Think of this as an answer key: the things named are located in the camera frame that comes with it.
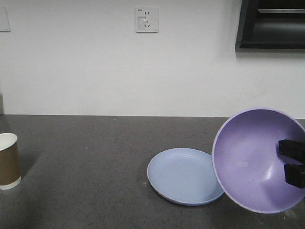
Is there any brown paper cup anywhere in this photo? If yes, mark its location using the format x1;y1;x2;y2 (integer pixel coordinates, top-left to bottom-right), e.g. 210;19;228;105
0;133;21;190

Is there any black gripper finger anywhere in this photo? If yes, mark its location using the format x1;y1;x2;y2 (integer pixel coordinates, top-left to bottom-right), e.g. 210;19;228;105
278;139;305;164
284;164;305;189

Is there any light blue plastic plate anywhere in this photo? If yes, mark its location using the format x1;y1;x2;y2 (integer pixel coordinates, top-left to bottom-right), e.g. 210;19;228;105
147;148;224;206

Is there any white wall power socket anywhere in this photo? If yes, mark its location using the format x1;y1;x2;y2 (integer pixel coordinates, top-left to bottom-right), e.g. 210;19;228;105
134;7;159;33

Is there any purple plastic bowl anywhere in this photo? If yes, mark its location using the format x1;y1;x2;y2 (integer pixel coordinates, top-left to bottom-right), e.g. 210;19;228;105
212;107;305;214

